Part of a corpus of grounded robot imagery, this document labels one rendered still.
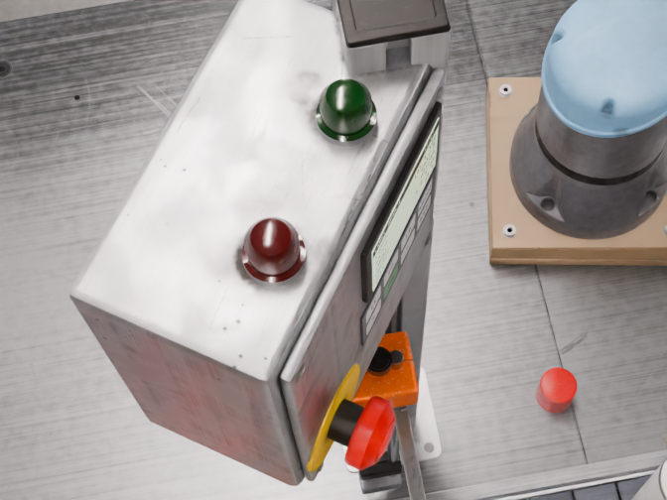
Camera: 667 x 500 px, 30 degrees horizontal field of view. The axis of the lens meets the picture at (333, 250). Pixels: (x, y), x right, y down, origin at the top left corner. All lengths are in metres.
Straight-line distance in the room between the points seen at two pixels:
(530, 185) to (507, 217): 0.05
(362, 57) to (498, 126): 0.70
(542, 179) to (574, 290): 0.13
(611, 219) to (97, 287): 0.71
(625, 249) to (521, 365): 0.15
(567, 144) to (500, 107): 0.18
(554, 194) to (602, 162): 0.10
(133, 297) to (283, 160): 0.09
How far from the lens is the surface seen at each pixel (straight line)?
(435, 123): 0.56
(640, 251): 1.20
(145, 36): 1.35
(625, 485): 1.11
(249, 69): 0.55
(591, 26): 1.02
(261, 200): 0.52
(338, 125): 0.52
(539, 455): 1.15
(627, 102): 1.00
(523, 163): 1.16
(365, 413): 0.62
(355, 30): 0.53
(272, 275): 0.50
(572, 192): 1.13
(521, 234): 1.18
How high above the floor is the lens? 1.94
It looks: 67 degrees down
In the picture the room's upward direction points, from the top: 5 degrees counter-clockwise
